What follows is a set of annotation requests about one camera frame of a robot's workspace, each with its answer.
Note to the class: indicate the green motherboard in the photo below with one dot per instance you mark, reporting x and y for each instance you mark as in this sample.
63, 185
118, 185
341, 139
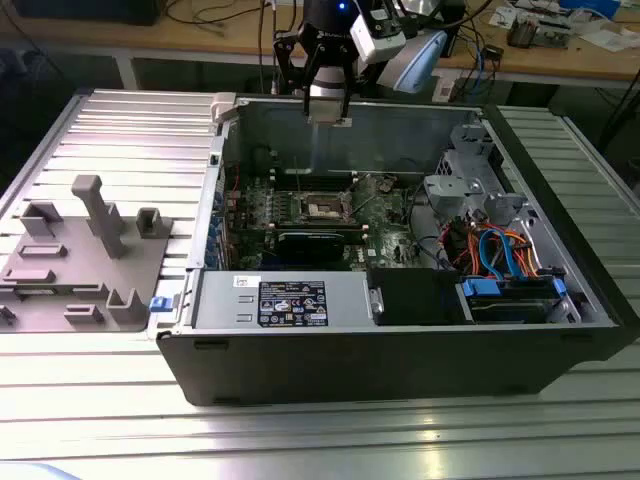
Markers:
395, 235

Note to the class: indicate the CPU socket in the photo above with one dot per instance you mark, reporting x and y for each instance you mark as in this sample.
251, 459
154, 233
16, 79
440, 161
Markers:
325, 207

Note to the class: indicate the wooden desk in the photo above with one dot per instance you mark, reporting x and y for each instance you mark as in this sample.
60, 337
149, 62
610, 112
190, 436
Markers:
210, 37

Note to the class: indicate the beige case latch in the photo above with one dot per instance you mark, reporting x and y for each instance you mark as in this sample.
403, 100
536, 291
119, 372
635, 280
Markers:
222, 105

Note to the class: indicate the grey power supply unit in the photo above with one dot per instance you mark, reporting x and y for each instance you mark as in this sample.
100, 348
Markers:
220, 305

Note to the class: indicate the black box on desk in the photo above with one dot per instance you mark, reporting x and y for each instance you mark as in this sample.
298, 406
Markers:
85, 12

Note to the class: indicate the hard disk in blue carrier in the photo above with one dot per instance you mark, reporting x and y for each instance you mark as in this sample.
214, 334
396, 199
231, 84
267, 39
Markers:
480, 290

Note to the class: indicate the silver coin battery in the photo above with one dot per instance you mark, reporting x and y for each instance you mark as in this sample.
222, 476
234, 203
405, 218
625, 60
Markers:
385, 186

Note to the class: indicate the small black adapter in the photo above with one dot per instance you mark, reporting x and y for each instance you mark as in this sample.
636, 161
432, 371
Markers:
494, 52

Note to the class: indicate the black graphics card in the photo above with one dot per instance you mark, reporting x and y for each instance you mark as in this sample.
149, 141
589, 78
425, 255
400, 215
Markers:
310, 247

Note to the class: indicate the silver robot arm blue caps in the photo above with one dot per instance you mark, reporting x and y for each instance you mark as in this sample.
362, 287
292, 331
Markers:
422, 60

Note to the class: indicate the RAM slot white latches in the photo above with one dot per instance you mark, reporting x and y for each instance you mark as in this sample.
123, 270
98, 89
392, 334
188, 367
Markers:
290, 172
290, 180

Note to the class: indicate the grey plastic parts rack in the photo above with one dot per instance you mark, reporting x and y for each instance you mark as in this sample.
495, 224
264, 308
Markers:
75, 270

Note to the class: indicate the black finned heat sink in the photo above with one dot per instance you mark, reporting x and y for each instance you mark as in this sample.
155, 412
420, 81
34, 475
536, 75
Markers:
522, 34

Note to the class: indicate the grey metal drive cage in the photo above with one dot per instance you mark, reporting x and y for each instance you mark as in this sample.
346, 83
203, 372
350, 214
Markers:
445, 187

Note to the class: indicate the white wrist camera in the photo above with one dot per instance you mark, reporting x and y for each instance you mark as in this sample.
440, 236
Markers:
380, 47

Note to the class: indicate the white paper sheet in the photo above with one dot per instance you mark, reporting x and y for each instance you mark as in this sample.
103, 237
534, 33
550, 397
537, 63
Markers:
607, 39

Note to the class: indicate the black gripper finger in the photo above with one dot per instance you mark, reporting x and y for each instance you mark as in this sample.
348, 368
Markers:
345, 107
308, 102

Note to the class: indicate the blue case latch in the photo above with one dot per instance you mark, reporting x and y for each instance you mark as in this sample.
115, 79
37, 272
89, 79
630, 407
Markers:
160, 304

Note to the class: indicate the white paper label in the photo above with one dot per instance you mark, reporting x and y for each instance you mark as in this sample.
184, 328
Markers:
443, 90

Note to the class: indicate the RAM slot black latches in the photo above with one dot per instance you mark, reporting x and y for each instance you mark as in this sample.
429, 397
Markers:
290, 184
290, 176

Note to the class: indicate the CPU with silver top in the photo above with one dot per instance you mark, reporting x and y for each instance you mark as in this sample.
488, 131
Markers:
327, 111

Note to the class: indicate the black open PC case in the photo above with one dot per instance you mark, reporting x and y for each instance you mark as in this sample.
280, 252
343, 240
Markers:
350, 370

